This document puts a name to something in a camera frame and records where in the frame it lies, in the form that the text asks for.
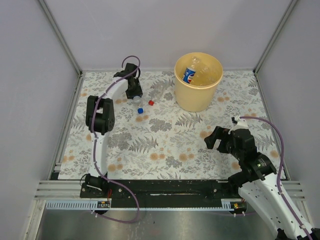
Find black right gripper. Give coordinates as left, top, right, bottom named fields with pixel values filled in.
left=203, top=126, right=243, bottom=160

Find Pepsi label plastic bottle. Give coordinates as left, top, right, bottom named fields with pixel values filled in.
left=132, top=95, right=145, bottom=114

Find clear bottle red cap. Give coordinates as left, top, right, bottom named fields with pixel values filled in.
left=148, top=80, right=174, bottom=106

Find blue label bottle blue cap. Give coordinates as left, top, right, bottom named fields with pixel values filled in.
left=182, top=56, right=201, bottom=84

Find clear bottle white cap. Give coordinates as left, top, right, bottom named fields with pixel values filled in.
left=194, top=61, right=217, bottom=87

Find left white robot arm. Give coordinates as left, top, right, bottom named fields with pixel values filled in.
left=80, top=63, right=143, bottom=198

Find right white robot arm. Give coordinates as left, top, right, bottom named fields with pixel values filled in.
left=204, top=126, right=320, bottom=240

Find yellow plastic bin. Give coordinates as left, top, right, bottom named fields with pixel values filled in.
left=174, top=52, right=224, bottom=112

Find floral patterned table mat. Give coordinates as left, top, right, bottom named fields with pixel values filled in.
left=57, top=70, right=287, bottom=181

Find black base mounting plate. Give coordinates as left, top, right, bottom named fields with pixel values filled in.
left=95, top=179, right=240, bottom=206

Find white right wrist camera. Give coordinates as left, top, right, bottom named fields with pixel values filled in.
left=229, top=116, right=249, bottom=132

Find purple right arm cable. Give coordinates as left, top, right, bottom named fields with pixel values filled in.
left=209, top=116, right=316, bottom=240

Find left aluminium frame post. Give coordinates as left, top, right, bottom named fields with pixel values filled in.
left=37, top=0, right=82, bottom=76

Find aluminium frame post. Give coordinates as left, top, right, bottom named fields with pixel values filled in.
left=37, top=0, right=82, bottom=76
left=253, top=0, right=300, bottom=76

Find white slotted cable duct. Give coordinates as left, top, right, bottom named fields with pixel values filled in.
left=45, top=198, right=247, bottom=212

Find right aluminium frame post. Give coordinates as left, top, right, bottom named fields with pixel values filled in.
left=253, top=0, right=300, bottom=76

